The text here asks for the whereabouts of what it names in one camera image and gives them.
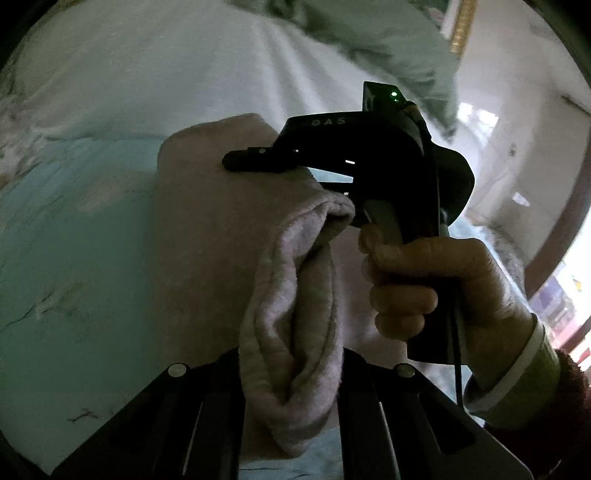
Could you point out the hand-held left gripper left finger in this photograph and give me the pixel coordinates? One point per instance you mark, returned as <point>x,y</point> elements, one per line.
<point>207,415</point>

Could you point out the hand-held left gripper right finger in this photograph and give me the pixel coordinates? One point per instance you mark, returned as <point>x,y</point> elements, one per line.
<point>378,415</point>

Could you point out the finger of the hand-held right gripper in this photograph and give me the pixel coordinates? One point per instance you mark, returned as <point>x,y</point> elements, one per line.
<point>258,160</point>

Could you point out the pink knit sweater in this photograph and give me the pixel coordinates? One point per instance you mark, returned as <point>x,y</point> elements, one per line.
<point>198,230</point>

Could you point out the person's right forearm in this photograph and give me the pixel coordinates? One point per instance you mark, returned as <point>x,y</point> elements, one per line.
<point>521,369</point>

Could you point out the person's right hand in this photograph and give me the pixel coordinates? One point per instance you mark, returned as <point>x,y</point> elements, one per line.
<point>415,263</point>

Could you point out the white striped blanket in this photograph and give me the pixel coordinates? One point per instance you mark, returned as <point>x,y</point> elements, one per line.
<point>184,69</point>

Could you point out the gold framed painting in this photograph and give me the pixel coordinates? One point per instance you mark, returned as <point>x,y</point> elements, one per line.
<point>464,27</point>

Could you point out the light blue floral bed sheet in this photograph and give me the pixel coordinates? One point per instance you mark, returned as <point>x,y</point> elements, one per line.
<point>69,277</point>

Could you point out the brown wooden door frame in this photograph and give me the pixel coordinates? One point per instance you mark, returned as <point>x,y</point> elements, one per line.
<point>554,240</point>

